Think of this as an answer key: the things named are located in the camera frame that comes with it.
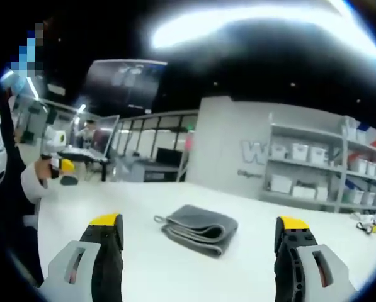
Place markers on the large dark wall screen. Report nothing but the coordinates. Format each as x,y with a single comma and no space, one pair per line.
124,85

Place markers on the person's dark clothing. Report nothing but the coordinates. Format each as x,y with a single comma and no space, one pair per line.
13,207

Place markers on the tilted desk monitor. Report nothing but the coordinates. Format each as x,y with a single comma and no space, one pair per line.
106,135

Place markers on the grey metal shelving unit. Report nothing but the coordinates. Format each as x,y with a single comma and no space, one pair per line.
339,170

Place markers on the row of white storage boxes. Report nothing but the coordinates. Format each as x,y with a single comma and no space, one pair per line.
313,155

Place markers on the small white yellow device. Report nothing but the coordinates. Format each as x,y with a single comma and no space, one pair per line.
373,224

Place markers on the small black monitor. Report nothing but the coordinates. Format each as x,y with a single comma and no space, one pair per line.
168,156

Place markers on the ceiling light strip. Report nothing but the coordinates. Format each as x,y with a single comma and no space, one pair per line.
238,22

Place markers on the pink sign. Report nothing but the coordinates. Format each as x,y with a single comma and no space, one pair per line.
189,142

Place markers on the grey towel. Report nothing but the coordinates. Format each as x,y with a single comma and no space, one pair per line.
200,226

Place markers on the person's left hand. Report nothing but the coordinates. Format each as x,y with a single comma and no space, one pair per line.
43,173

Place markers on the black desk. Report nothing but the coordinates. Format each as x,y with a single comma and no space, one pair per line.
90,157

